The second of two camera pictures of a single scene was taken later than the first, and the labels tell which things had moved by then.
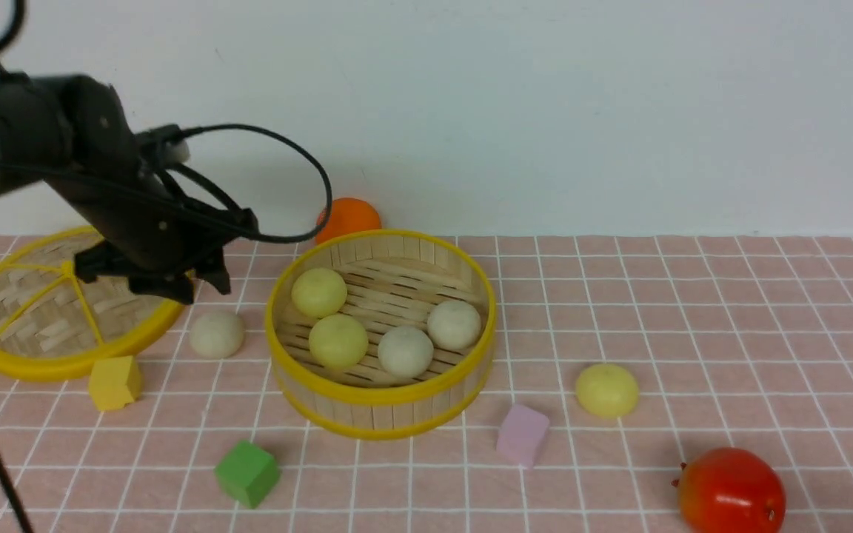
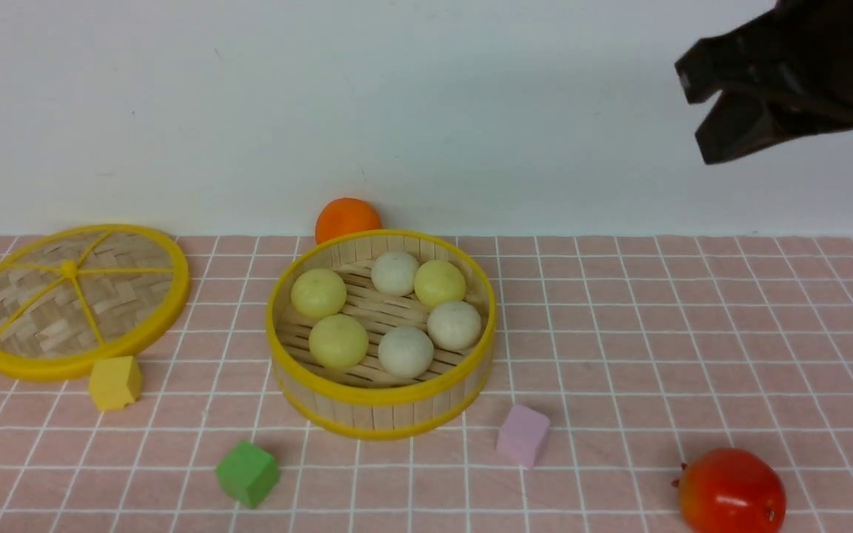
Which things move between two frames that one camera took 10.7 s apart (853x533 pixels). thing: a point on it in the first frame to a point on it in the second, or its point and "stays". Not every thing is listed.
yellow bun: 608,391 to 438,281
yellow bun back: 319,292 stays
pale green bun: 338,341 stays
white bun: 454,324 stays
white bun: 216,334 to 394,273
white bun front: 406,352 stays
